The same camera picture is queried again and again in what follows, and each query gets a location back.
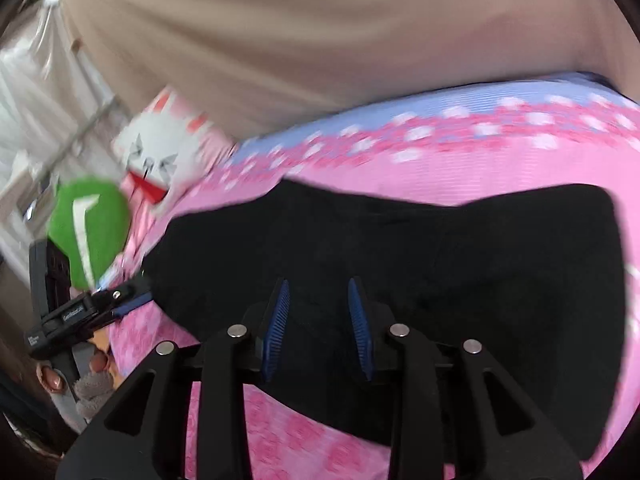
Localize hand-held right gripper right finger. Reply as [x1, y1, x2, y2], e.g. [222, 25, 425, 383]
[346, 276, 583, 480]

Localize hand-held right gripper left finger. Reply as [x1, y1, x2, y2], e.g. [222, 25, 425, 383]
[56, 278, 292, 480]

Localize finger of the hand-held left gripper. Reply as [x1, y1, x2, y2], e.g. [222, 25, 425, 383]
[96, 272, 155, 322]

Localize black pants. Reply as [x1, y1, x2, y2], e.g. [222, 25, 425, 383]
[142, 180, 628, 468]

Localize person's left hand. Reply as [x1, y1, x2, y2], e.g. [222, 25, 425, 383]
[35, 349, 115, 395]

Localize green plush cushion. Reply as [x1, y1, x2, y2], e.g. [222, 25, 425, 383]
[46, 177, 133, 291]

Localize white rabbit face pillow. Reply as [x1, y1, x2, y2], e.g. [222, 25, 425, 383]
[112, 87, 236, 217]

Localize white curtain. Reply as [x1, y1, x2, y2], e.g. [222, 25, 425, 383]
[0, 0, 131, 271]

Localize pink floral blanket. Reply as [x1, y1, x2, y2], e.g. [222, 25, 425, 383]
[97, 72, 640, 480]

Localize beige cloth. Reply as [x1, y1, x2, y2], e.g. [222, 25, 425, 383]
[57, 0, 640, 141]

